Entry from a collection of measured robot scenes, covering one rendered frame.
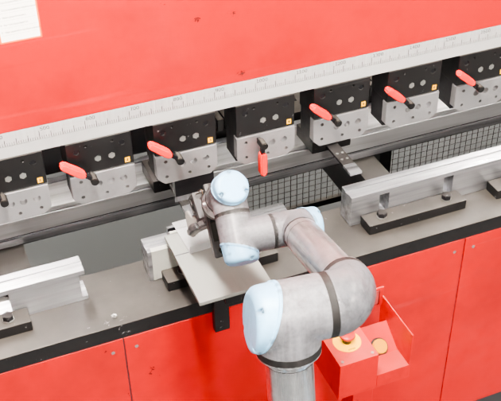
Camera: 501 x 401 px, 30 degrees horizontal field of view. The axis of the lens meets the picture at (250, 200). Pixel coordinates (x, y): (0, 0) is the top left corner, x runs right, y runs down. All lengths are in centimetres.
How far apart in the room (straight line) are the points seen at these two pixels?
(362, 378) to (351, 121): 64
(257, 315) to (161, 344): 86
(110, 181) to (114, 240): 177
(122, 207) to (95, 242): 138
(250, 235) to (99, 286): 60
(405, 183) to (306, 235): 77
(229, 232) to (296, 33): 50
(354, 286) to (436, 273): 108
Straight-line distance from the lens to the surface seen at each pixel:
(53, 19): 195
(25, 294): 233
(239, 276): 221
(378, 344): 245
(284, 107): 223
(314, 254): 177
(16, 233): 254
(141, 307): 234
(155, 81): 207
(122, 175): 219
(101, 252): 388
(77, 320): 233
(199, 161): 221
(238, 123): 220
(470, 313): 287
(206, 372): 252
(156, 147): 211
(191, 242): 231
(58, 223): 255
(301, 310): 156
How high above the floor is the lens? 248
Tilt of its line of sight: 37 degrees down
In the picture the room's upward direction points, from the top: 1 degrees counter-clockwise
